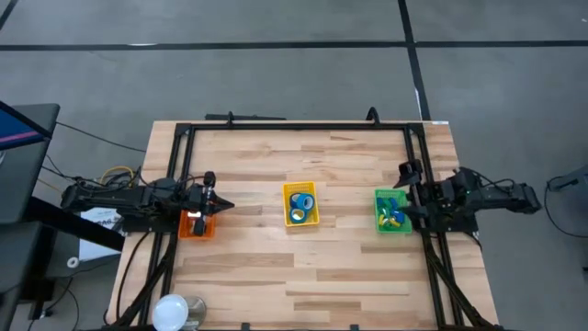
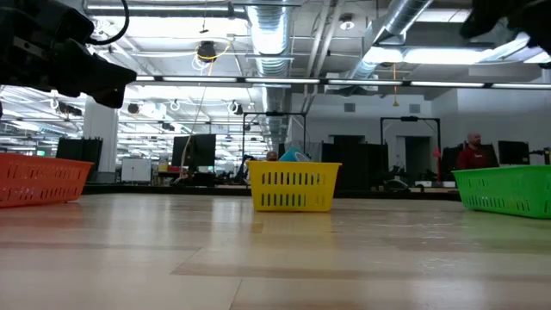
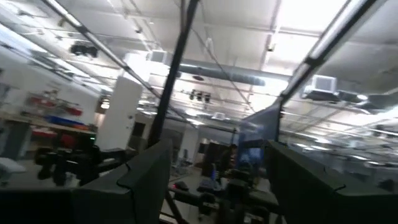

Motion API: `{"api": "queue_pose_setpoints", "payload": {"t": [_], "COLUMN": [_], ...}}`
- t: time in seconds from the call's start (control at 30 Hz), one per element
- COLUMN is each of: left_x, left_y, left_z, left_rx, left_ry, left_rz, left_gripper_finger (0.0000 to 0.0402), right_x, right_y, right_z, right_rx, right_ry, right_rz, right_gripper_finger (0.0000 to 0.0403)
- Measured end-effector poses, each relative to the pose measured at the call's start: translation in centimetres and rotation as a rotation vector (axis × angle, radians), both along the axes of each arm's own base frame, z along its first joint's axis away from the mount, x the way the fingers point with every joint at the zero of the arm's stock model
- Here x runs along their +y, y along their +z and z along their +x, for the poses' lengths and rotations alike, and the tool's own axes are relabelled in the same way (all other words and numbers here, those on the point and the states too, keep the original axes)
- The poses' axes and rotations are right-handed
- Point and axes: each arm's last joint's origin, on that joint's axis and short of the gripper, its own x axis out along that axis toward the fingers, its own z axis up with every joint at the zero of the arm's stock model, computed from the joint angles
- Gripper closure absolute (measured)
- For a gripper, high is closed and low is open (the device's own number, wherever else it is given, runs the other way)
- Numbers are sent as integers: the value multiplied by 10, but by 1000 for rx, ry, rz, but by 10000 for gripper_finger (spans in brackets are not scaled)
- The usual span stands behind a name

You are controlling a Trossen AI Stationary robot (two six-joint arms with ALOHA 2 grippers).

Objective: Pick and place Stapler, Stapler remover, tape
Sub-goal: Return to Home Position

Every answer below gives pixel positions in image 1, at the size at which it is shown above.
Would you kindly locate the metal lamp base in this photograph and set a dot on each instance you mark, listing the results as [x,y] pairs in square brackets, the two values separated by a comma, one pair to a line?
[198,309]

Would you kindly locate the orange plastic basket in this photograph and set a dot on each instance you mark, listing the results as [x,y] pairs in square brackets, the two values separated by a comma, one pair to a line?
[184,230]

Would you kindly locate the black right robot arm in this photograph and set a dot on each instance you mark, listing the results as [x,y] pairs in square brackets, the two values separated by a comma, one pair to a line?
[487,197]

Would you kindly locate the pink staple remover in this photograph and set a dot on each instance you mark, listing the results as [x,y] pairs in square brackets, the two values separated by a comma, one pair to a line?
[194,214]

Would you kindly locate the white paper sheet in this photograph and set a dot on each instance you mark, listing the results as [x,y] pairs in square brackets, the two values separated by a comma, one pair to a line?
[92,248]

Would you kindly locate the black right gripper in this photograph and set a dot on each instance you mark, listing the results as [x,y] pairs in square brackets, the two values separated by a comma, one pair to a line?
[415,193]

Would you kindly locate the white lamp globe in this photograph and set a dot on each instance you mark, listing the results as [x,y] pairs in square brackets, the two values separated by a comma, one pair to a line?
[170,313]

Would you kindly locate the black desk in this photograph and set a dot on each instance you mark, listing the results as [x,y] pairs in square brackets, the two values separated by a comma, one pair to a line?
[23,184]

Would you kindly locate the black aluminium table frame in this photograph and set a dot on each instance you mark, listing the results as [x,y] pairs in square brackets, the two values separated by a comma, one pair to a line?
[298,125]

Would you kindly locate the small white tape roll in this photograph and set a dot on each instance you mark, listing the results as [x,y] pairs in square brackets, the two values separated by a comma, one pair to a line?
[68,263]

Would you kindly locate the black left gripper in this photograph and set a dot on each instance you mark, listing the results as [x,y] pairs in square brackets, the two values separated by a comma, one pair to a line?
[200,202]

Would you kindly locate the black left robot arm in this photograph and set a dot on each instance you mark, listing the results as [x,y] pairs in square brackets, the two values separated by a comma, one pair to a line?
[119,197]

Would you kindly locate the green plastic basket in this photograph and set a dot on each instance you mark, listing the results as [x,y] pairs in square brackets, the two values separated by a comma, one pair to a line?
[377,227]

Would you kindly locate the yellow plastic basket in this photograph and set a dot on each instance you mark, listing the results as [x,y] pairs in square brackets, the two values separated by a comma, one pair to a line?
[286,202]

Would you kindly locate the black computer monitor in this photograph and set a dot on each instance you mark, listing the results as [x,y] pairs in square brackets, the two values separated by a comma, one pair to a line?
[18,131]

